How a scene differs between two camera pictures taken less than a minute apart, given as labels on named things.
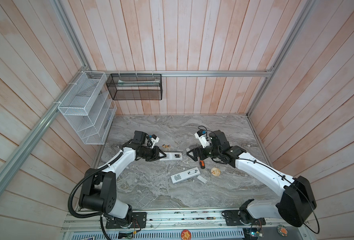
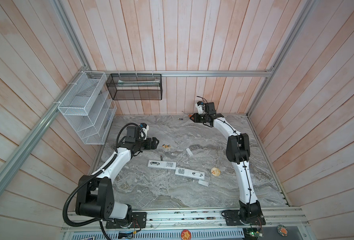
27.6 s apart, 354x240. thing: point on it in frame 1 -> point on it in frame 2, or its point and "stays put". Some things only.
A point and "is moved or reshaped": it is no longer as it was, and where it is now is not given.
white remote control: (185, 175) is moved or reshaped
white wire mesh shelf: (89, 108) stays put
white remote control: (172, 156) -> (162, 164)
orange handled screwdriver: (202, 164) -> (190, 115)
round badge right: (282, 230) stays put
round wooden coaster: (215, 171) stays put
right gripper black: (200, 150) -> (195, 116)
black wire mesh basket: (135, 86) stays put
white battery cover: (202, 179) is moved or reshaped
